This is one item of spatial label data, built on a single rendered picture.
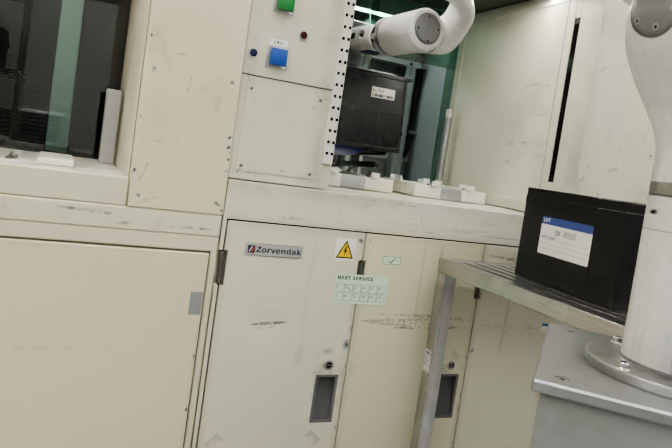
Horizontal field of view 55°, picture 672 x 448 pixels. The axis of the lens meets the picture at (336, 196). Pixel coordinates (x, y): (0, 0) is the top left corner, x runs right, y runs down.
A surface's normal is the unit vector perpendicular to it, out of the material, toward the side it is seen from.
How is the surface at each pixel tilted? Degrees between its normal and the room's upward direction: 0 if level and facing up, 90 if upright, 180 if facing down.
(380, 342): 90
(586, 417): 90
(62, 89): 90
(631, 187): 90
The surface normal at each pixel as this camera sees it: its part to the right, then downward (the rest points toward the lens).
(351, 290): 0.40, 0.11
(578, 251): -0.94, -0.12
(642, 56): -0.86, 0.48
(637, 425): -0.37, 0.00
